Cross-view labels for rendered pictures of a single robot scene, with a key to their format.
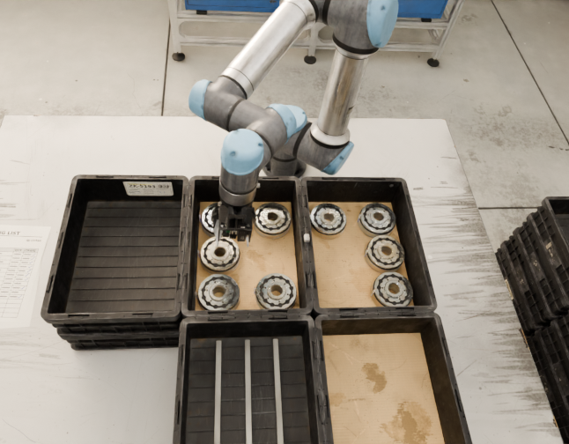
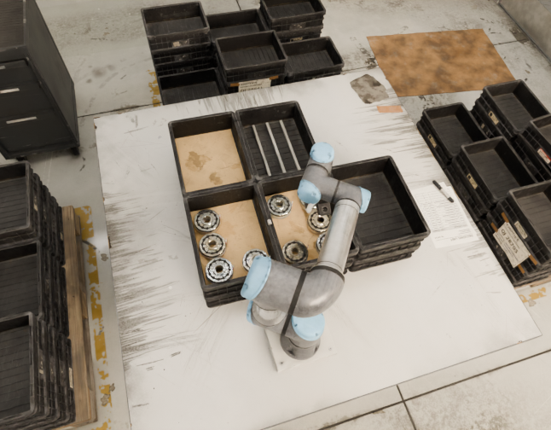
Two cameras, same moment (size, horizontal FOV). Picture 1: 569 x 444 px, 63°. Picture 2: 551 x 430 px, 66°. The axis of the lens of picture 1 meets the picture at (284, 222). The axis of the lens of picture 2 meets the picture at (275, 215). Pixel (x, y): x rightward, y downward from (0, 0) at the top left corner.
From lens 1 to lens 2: 1.46 m
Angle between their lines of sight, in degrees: 63
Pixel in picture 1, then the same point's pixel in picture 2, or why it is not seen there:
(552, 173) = not seen: outside the picture
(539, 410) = (111, 203)
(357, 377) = (225, 177)
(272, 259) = (287, 229)
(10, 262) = (441, 221)
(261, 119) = (319, 176)
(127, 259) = (372, 212)
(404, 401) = (199, 171)
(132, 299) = not seen: hidden behind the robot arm
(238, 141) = (325, 148)
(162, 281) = not seen: hidden behind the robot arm
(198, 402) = (302, 154)
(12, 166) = (495, 287)
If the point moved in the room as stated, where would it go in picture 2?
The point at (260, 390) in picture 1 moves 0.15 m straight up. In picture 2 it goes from (274, 163) to (276, 142)
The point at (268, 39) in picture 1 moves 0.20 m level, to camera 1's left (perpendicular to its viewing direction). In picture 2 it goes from (338, 229) to (407, 226)
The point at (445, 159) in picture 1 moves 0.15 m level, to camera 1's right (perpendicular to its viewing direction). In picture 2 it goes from (144, 400) to (101, 403)
